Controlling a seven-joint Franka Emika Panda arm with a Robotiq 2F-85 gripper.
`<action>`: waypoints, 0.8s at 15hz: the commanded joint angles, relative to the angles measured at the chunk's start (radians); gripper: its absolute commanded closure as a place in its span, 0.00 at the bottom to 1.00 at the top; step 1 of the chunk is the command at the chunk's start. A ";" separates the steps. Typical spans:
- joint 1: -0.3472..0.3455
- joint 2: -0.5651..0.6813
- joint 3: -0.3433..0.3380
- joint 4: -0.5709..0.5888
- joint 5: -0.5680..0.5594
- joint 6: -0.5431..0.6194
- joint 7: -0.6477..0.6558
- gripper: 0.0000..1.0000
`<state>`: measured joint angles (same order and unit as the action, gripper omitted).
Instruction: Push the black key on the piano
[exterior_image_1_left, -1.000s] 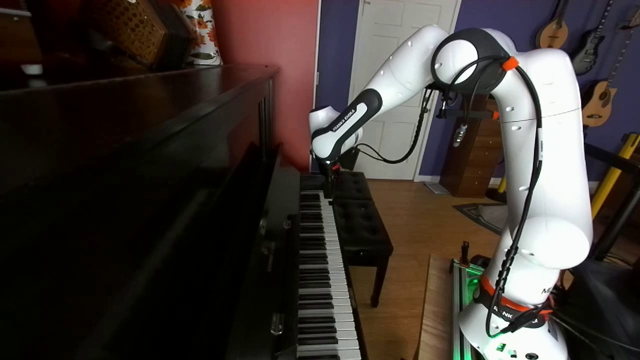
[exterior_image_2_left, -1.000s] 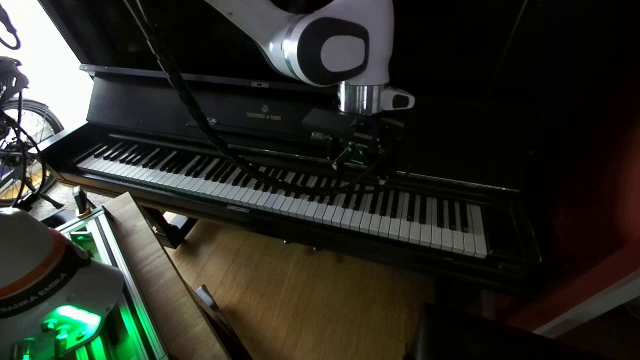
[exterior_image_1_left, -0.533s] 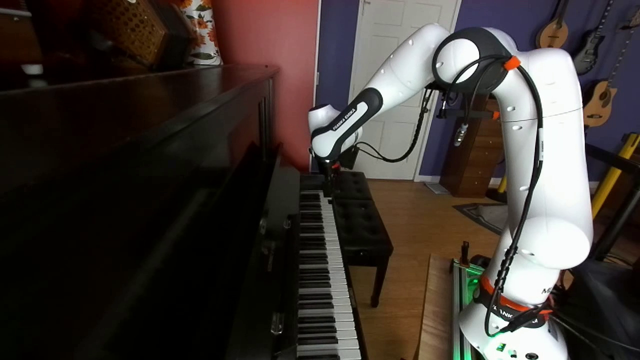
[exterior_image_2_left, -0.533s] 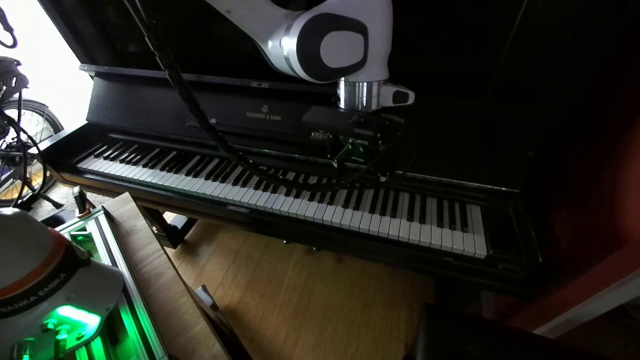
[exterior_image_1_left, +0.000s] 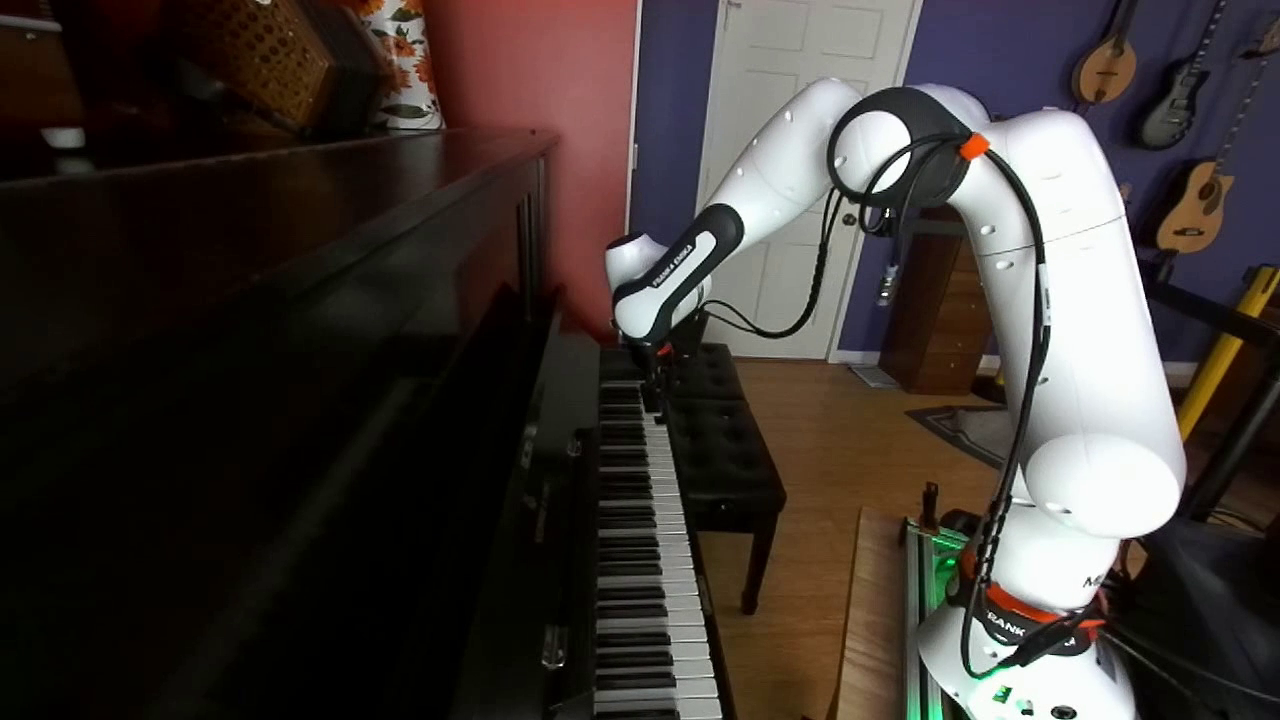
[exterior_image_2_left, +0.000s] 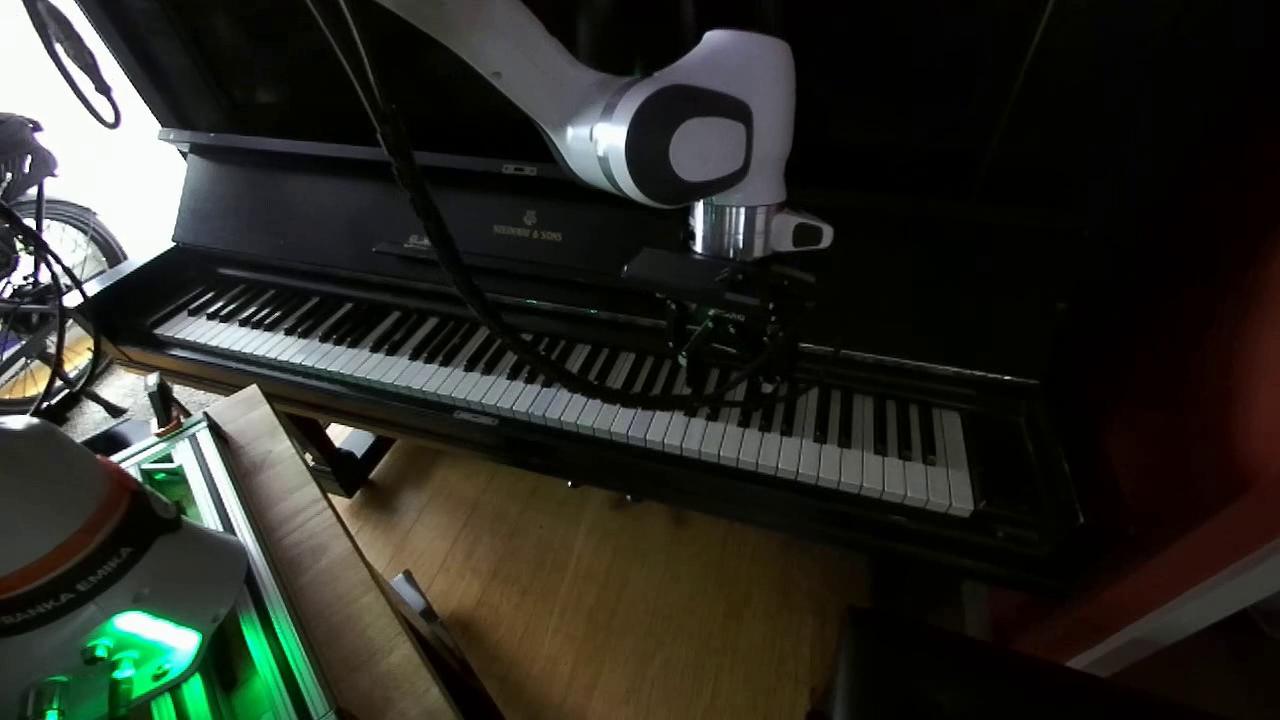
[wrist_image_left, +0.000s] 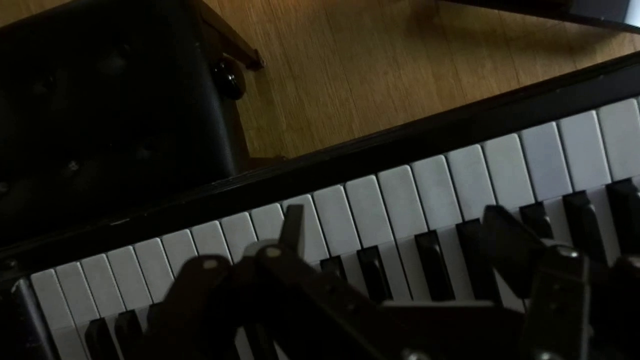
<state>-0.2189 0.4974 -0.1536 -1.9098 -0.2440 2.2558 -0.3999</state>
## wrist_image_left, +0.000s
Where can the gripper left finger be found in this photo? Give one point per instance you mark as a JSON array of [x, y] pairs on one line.
[[280, 295]]

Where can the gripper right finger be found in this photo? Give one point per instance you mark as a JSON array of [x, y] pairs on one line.
[[555, 290]]

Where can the black piano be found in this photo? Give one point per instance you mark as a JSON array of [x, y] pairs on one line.
[[380, 210]]

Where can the black padded piano bench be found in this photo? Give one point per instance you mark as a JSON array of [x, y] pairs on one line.
[[110, 110]]

